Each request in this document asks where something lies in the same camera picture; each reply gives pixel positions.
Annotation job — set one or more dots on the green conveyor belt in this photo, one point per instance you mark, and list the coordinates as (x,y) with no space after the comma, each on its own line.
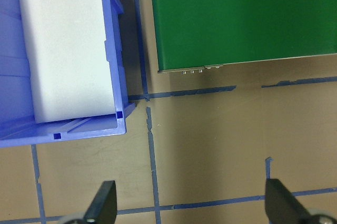
(237,19)

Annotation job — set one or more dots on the blue plastic bin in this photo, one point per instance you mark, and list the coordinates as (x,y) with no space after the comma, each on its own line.
(113,50)

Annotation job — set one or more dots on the white foam pad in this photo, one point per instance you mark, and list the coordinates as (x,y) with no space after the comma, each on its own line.
(68,50)

